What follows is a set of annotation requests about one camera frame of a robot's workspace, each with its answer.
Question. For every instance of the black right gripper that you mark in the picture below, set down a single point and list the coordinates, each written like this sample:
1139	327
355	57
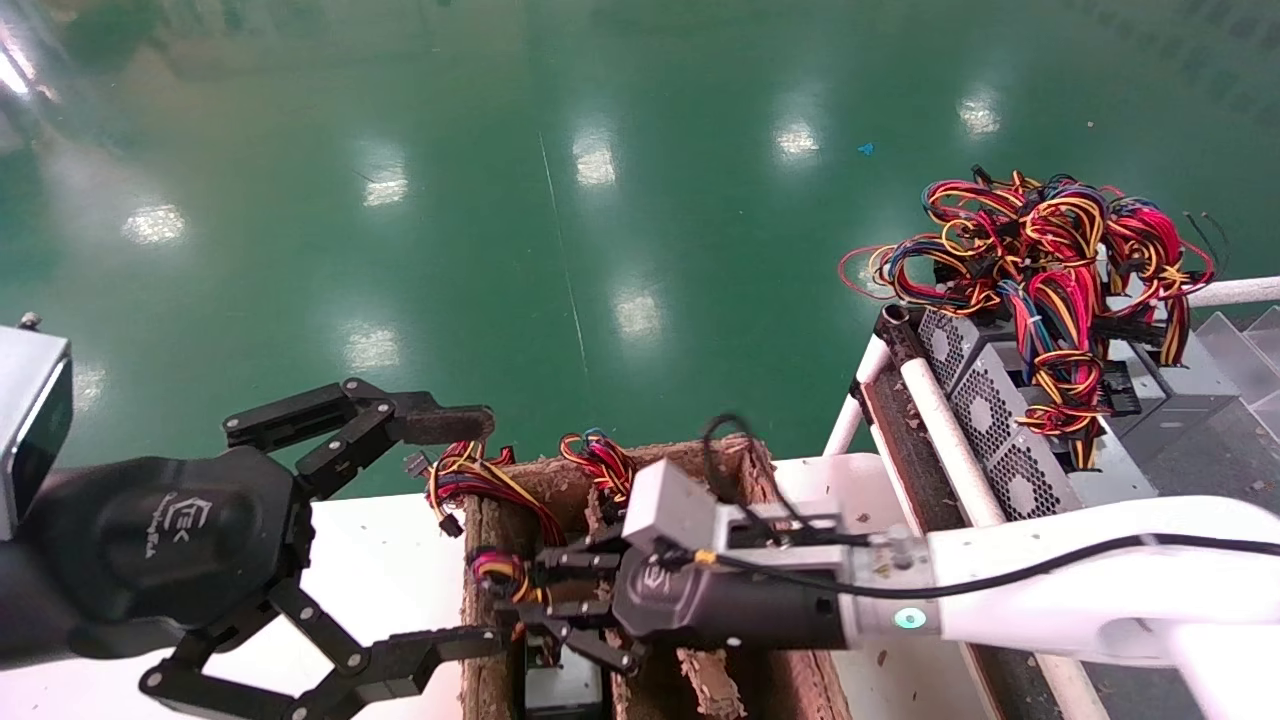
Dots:
670	595

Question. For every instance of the short white frame pipe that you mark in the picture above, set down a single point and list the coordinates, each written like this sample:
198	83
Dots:
860	390

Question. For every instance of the grey mesh power supply case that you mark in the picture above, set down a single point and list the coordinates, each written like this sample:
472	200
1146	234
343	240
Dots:
1010	450
950	345

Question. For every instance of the dark grey metal case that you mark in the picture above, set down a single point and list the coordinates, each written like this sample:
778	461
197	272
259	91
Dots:
1190	390

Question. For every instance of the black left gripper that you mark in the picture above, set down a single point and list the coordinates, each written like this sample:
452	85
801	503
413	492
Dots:
160	540

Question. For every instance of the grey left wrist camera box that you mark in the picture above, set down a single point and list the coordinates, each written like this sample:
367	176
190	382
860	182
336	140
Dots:
25	420

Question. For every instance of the dark grey work mat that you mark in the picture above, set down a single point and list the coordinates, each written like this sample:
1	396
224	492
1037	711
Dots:
1230	460

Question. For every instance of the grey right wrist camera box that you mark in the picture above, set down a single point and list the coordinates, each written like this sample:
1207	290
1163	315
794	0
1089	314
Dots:
665	500

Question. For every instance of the white crossbar pipe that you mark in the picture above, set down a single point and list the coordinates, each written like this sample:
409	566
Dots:
1240	291

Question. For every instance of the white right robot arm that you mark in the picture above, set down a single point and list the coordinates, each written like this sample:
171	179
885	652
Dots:
1050	590

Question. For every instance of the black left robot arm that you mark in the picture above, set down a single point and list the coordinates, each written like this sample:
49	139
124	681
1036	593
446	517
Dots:
22	615

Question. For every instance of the translucent plastic tray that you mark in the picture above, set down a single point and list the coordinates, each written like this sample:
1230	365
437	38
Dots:
1250	350

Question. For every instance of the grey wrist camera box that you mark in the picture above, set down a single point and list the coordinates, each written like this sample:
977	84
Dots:
25	420
665	500

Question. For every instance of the brown cardboard divider box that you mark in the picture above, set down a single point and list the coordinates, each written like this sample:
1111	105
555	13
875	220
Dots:
485	530

